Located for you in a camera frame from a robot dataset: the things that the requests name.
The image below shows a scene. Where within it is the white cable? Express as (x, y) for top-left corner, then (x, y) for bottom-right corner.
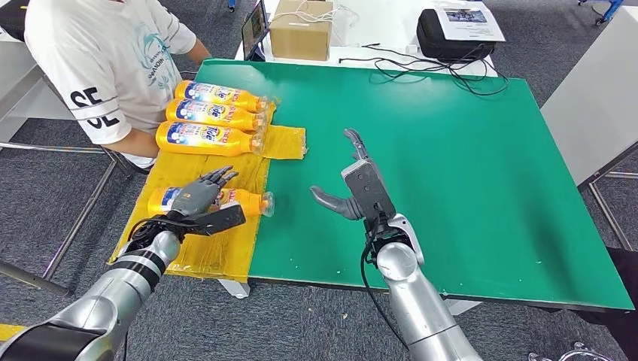
(272, 0), (361, 27)

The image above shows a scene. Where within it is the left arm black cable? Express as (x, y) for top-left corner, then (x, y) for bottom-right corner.
(126, 215), (200, 245)

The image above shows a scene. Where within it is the white printed paper sheet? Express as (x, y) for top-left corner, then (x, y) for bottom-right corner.
(434, 1), (506, 43)

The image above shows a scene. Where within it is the black bag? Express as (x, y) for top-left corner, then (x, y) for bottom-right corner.
(0, 0), (30, 42)

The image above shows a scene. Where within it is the white table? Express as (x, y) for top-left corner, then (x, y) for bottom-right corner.
(235, 0), (500, 78)

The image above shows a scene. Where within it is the chrome metal frame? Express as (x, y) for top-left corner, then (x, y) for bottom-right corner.
(527, 342), (616, 361)

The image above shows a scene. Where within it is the black table cable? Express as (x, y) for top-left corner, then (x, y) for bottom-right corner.
(339, 44), (509, 98)

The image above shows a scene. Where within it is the white table foot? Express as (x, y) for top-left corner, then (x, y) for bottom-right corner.
(445, 299), (482, 316)
(217, 278), (251, 300)

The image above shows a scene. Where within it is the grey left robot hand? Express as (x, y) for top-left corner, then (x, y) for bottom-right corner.
(166, 165), (240, 220)

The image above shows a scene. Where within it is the pale grey table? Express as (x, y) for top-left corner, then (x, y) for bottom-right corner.
(540, 7), (638, 250)

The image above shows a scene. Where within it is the black stool seat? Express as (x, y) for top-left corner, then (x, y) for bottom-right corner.
(122, 154), (150, 176)

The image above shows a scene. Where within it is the orange plastic detergent bottle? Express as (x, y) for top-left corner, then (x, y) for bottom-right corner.
(165, 98), (268, 132)
(174, 80), (272, 114)
(147, 187), (275, 218)
(155, 120), (264, 157)

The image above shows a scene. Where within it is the grey metal table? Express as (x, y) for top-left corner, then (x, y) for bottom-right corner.
(0, 39), (133, 299)

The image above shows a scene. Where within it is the yellow floor tape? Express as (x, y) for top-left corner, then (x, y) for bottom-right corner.
(0, 323), (26, 342)

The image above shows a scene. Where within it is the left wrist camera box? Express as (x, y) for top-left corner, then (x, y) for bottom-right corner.
(181, 203), (247, 238)

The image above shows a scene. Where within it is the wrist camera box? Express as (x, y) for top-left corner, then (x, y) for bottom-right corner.
(181, 203), (247, 238)
(341, 159), (397, 223)

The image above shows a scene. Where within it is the yellow taped cardboard mat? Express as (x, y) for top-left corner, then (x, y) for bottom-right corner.
(108, 102), (308, 284)

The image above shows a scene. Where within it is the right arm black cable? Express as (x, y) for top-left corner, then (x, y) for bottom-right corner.
(360, 219), (410, 350)

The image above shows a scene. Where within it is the brown cardboard box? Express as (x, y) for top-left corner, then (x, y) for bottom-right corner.
(269, 0), (335, 62)

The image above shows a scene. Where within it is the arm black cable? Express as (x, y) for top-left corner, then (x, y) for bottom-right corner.
(360, 219), (410, 350)
(126, 215), (200, 245)

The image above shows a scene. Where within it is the black tablet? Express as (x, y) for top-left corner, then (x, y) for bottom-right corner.
(242, 0), (271, 62)

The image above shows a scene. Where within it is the blue metal frame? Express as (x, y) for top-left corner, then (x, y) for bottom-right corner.
(578, 0), (627, 26)

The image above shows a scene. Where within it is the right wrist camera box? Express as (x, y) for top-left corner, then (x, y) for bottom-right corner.
(341, 159), (397, 223)

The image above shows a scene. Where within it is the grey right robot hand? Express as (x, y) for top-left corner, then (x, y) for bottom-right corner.
(309, 128), (370, 222)

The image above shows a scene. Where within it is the black zip case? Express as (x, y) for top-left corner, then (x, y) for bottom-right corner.
(416, 8), (497, 63)

